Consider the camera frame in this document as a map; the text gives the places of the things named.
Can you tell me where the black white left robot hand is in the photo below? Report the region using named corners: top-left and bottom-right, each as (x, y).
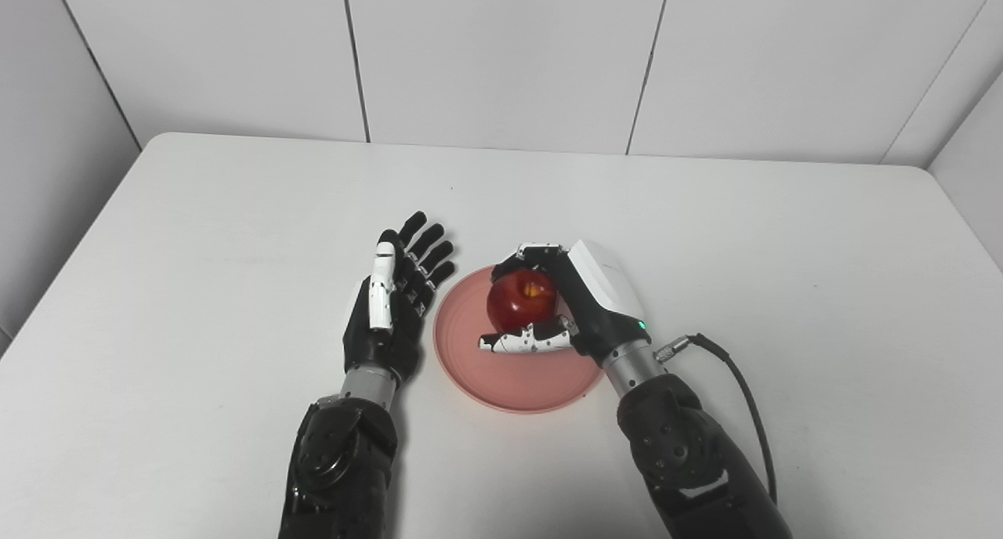
top-left (342, 211), bottom-right (457, 385)

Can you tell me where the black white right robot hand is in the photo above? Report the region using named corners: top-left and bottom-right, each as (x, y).
top-left (479, 240), bottom-right (651, 367)

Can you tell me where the red apple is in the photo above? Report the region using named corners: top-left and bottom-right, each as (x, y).
top-left (486, 269), bottom-right (559, 335)

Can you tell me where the pink round plate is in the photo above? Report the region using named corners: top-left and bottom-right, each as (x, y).
top-left (433, 265), bottom-right (606, 414)

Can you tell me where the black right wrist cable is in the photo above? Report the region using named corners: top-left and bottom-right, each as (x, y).
top-left (654, 333), bottom-right (778, 505)

